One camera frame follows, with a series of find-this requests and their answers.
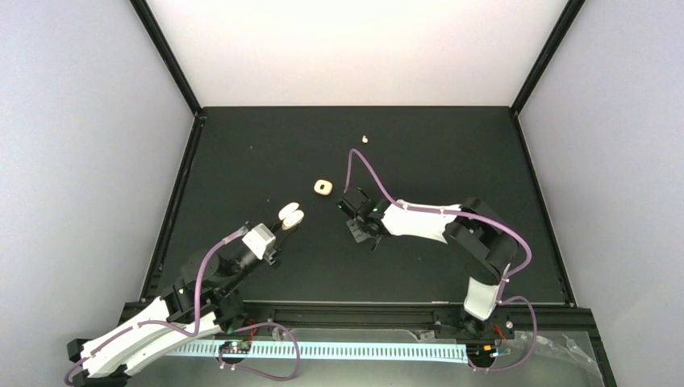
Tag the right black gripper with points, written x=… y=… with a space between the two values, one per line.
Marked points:
x=356 y=233

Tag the small circuit board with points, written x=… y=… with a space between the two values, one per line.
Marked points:
x=235 y=347

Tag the left frame post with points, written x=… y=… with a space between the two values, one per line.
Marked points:
x=152 y=27

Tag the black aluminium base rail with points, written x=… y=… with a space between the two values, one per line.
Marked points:
x=446 y=320

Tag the frame post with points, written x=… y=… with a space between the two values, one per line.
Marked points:
x=152 y=27
x=560 y=29

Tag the right frame post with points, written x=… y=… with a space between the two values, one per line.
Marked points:
x=560 y=29

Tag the cream earbud charging case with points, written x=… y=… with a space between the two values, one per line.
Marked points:
x=290 y=216

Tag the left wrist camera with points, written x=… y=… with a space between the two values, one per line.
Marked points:
x=259 y=240

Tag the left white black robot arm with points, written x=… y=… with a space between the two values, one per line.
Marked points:
x=203 y=301

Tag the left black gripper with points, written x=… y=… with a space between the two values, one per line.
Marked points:
x=270 y=255

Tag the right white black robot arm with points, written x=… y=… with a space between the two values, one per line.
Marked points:
x=471 y=230

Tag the white slotted cable duct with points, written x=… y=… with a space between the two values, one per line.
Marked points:
x=432 y=352

